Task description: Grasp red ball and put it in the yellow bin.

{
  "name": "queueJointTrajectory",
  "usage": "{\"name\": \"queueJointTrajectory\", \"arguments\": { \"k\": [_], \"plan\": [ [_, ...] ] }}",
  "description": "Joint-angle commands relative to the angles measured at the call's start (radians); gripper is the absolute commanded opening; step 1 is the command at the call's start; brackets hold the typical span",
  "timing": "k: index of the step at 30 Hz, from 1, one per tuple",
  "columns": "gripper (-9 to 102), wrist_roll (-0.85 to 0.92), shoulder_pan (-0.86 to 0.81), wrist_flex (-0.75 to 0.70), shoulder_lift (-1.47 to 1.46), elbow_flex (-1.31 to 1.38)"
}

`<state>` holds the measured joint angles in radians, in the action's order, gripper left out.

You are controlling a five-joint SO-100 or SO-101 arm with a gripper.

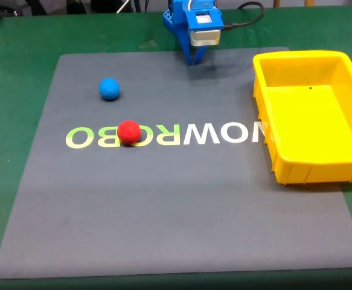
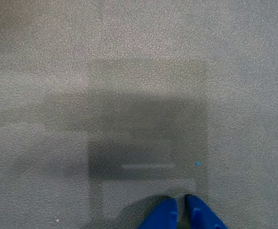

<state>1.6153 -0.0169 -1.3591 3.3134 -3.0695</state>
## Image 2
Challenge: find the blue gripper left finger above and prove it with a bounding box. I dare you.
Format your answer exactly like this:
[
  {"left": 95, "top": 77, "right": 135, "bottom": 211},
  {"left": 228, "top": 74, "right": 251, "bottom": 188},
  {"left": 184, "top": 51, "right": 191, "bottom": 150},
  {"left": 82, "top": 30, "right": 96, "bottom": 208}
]
[{"left": 138, "top": 195, "right": 178, "bottom": 229}]

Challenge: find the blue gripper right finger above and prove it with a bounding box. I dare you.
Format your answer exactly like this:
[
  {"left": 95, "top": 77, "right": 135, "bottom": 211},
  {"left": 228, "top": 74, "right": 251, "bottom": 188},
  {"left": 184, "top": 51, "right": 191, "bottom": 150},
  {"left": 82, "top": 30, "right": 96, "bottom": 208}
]
[{"left": 184, "top": 194, "right": 228, "bottom": 229}]

